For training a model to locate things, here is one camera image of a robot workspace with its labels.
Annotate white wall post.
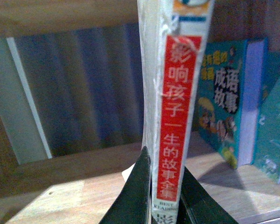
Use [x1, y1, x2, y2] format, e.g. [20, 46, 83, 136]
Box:
[0, 37, 52, 165]

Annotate thin book beside divider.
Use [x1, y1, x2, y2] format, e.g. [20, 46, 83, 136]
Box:
[254, 77, 280, 184]

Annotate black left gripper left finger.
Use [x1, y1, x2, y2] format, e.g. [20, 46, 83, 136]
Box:
[100, 147, 151, 224]

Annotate red white spine book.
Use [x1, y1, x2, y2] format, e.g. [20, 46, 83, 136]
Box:
[126, 0, 214, 224]

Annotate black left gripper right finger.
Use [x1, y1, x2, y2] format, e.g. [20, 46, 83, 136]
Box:
[177, 168, 237, 224]

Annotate light wooden bookshelf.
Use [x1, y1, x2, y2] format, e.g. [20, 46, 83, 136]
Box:
[0, 0, 280, 224]

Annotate dark blue curtain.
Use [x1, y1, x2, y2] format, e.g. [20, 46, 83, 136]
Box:
[8, 23, 144, 157]

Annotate blue cover thick book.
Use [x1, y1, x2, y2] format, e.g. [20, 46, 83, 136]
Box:
[196, 38, 268, 169]

